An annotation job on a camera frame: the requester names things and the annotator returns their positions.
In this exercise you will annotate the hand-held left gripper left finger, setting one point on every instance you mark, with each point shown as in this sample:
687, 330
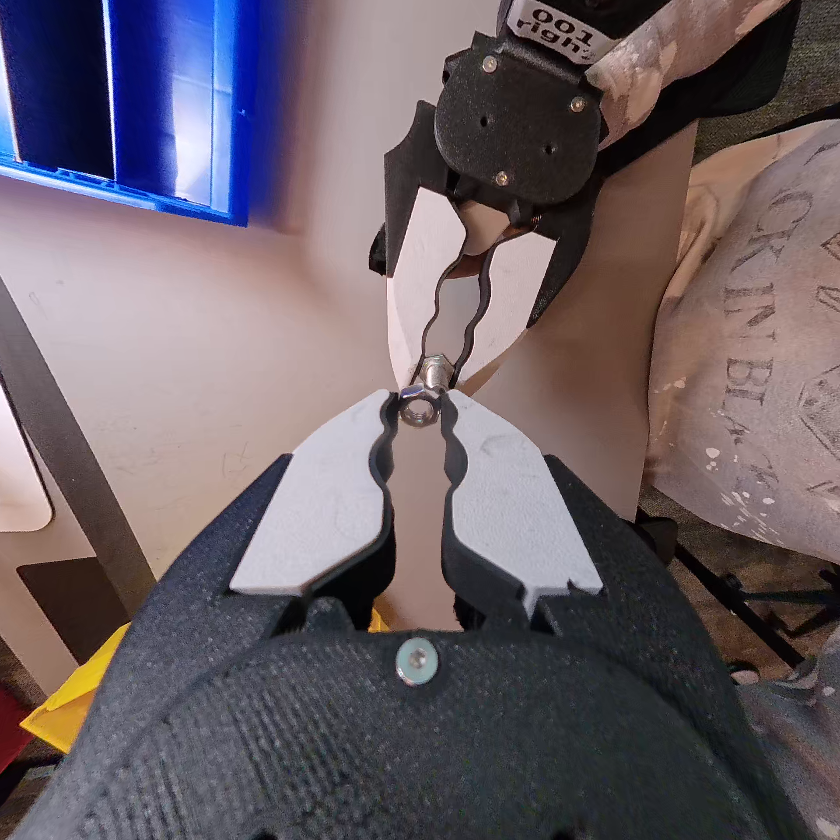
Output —
315, 512

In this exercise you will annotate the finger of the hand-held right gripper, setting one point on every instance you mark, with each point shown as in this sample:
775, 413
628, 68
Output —
515, 295
420, 262

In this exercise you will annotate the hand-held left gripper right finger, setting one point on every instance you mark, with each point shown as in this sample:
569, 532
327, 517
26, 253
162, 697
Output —
518, 518

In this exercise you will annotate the steel hex bolt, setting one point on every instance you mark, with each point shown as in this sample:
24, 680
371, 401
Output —
436, 367

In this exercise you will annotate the steel hex nut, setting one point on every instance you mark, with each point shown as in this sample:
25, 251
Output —
408, 394

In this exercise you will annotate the blue plastic bin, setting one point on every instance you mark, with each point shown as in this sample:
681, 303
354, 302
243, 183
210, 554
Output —
164, 98

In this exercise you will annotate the yellow plastic bin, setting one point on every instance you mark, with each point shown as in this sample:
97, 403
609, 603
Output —
72, 702

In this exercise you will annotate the person's right forearm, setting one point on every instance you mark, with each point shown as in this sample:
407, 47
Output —
656, 59

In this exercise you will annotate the person's right hand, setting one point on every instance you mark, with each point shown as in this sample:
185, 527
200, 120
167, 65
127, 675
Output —
484, 231

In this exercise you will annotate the wooden document stand white base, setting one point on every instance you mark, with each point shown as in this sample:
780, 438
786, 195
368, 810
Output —
19, 472

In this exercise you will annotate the red tote bag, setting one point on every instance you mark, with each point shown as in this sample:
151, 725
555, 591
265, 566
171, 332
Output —
8, 728

